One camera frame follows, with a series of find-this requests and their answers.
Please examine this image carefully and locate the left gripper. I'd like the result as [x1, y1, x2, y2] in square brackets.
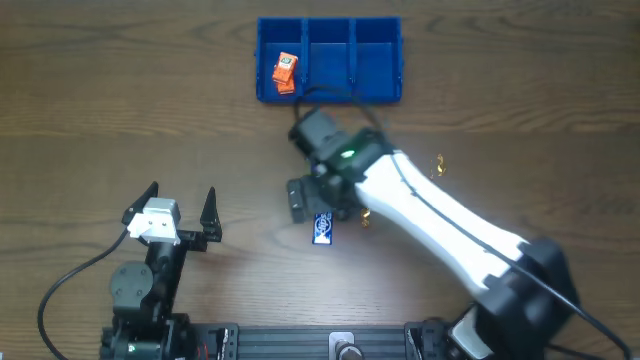
[121, 181, 224, 253]

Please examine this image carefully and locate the blue candy pack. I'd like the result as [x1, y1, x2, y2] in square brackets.
[311, 212, 334, 246]

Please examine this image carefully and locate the blue tray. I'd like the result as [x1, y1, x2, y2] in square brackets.
[255, 16, 404, 105]

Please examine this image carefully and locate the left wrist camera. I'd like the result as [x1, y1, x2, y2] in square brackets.
[126, 197, 182, 247]

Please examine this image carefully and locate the mounting rail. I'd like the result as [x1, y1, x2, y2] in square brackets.
[191, 322, 432, 360]

